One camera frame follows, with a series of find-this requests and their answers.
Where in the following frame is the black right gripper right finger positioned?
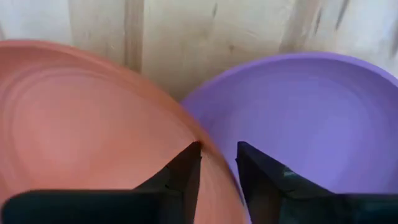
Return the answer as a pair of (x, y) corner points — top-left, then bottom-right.
(235, 141), (398, 224)

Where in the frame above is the small orange plate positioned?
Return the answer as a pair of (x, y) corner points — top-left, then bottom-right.
(0, 39), (249, 224)

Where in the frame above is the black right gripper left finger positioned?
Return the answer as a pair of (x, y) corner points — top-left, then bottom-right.
(1, 141), (203, 224)

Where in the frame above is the small purple plate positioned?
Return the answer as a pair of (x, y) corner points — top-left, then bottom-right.
(180, 52), (398, 224)

